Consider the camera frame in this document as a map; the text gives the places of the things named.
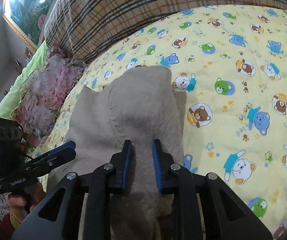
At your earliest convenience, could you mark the beige knitted garment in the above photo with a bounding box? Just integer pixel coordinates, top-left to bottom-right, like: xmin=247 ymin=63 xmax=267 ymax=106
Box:
xmin=47 ymin=66 xmax=186 ymax=239

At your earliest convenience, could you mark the person's left hand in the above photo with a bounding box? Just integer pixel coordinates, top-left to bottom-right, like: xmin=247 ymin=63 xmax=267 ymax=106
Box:
xmin=6 ymin=182 xmax=46 ymax=223

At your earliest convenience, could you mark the pink floral ruffled pillow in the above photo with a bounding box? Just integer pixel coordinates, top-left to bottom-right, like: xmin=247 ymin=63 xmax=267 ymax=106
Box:
xmin=11 ymin=45 xmax=86 ymax=139

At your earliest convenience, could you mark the light green blanket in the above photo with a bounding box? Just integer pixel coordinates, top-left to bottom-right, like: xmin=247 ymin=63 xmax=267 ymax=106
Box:
xmin=0 ymin=41 xmax=48 ymax=120

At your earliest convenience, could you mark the yellow cartoon bear quilt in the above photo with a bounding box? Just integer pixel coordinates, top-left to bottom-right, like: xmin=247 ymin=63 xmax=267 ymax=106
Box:
xmin=33 ymin=5 xmax=287 ymax=239

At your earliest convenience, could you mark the beige plaid pillow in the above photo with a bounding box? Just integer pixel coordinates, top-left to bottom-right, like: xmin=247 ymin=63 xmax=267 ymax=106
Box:
xmin=44 ymin=0 xmax=287 ymax=63

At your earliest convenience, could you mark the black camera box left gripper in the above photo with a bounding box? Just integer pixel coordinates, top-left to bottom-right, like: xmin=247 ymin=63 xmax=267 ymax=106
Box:
xmin=0 ymin=118 xmax=25 ymax=179

